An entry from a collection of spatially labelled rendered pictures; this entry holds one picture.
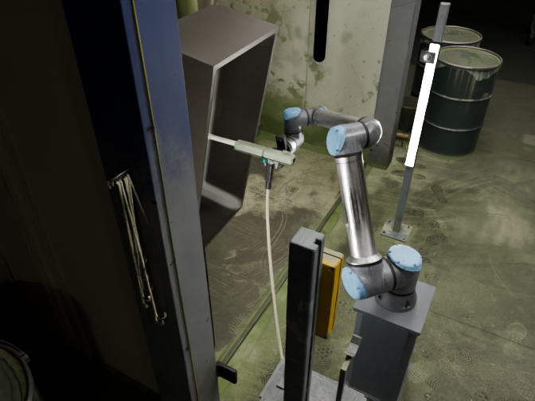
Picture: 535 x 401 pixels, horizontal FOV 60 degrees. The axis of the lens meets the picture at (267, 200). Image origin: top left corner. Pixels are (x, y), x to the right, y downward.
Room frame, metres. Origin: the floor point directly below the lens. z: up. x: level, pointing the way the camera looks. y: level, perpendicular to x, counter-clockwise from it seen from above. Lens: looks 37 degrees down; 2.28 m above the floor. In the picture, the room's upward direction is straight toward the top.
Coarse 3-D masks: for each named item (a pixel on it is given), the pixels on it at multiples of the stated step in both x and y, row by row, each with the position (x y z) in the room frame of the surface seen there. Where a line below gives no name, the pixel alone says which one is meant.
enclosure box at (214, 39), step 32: (192, 32) 2.03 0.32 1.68; (224, 32) 2.09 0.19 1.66; (256, 32) 2.16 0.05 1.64; (192, 64) 1.79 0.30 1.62; (224, 64) 1.83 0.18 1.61; (256, 64) 2.34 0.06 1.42; (192, 96) 1.80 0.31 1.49; (224, 96) 2.43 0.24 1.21; (256, 96) 2.34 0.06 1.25; (192, 128) 1.81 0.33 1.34; (224, 128) 2.44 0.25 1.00; (256, 128) 2.32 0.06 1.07; (224, 160) 2.44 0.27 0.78; (224, 192) 2.45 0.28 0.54; (224, 224) 2.21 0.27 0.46
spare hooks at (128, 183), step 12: (108, 180) 0.99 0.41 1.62; (120, 180) 1.03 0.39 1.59; (120, 192) 0.98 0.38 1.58; (132, 204) 1.01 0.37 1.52; (132, 216) 0.99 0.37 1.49; (144, 216) 1.03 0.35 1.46; (132, 228) 0.98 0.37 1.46; (132, 252) 1.00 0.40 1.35; (144, 264) 0.99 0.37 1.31; (144, 276) 1.00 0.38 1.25; (144, 288) 1.05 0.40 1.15; (144, 300) 1.01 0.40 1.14; (156, 312) 0.98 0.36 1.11
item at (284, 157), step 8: (216, 136) 2.04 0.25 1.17; (232, 144) 1.98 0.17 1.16; (240, 144) 1.95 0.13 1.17; (248, 144) 1.95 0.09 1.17; (256, 144) 1.96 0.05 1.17; (248, 152) 1.93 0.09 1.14; (256, 152) 1.91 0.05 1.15; (264, 152) 1.90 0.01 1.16; (272, 152) 1.88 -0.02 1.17; (280, 152) 1.89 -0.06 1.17; (288, 152) 1.86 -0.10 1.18; (272, 160) 1.88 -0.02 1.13; (280, 160) 1.86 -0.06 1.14; (288, 160) 1.84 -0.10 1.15; (272, 168) 1.89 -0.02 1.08; (272, 176) 1.89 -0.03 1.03
